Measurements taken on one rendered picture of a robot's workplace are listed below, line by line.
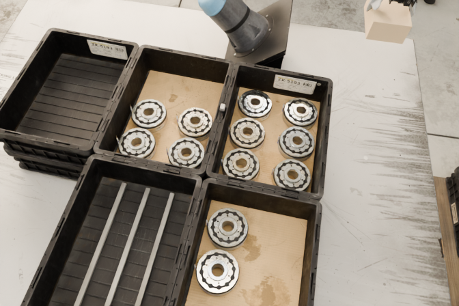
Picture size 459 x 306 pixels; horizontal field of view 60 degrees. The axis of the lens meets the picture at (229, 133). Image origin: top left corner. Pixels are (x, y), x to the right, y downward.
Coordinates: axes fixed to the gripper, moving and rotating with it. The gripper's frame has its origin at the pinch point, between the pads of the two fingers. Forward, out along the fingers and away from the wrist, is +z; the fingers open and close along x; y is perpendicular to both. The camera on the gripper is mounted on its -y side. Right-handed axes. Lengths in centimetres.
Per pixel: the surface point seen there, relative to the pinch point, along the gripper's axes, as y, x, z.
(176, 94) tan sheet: 36, -64, 13
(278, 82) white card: 29.6, -32.8, 7.6
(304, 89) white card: 30.1, -24.3, 8.7
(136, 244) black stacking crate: 84, -63, 13
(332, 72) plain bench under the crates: 4.9, -11.5, 26.5
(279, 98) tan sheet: 31.4, -31.6, 13.3
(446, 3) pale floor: -140, 87, 97
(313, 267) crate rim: 85, -21, 3
